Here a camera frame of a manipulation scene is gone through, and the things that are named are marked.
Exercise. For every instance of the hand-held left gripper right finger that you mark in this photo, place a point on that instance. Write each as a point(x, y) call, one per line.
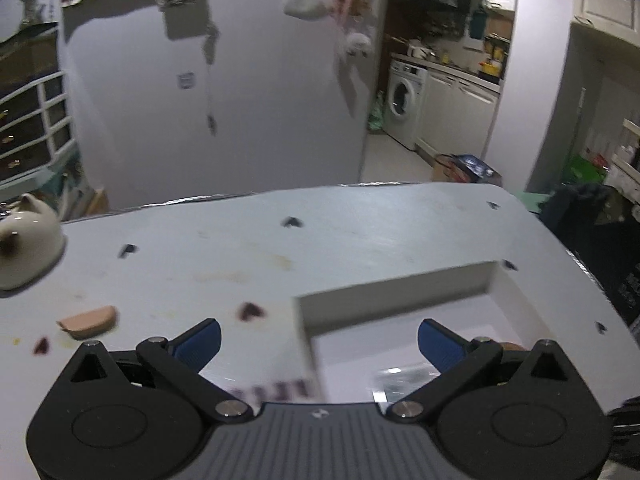
point(440, 345)

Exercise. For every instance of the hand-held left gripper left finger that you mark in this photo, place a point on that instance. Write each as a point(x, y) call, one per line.
point(200, 345)

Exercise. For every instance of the large shallow white box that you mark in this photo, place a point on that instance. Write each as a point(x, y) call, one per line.
point(380, 330)

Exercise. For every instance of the clear plastic wrapper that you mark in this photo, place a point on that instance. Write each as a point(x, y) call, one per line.
point(400, 377)

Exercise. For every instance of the small brown wooden item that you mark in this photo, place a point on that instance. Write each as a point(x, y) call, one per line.
point(510, 346)

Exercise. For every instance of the cardboard box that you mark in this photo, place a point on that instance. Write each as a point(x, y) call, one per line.
point(465, 167)

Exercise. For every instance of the colourful bags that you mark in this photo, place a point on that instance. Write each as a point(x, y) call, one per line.
point(75, 195)

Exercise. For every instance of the cream cat-shaped ceramic pot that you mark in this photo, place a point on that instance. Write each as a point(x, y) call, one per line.
point(25, 252)

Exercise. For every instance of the bright green bag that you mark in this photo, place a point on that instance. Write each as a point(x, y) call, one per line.
point(582, 169)

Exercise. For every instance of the white kitchen base cabinets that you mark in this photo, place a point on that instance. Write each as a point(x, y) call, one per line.
point(457, 115)

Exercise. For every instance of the green plastic bag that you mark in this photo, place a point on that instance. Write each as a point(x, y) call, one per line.
point(377, 115)

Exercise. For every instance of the white washing machine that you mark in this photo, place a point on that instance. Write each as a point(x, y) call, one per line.
point(405, 105)

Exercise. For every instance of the white storage rack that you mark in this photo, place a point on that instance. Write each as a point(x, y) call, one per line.
point(625, 155)

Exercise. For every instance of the white kettle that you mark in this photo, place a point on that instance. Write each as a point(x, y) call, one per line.
point(417, 51)

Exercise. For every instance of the blue bottle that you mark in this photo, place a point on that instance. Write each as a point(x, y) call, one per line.
point(477, 24)

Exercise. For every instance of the wall switch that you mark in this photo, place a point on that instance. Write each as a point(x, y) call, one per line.
point(186, 81)

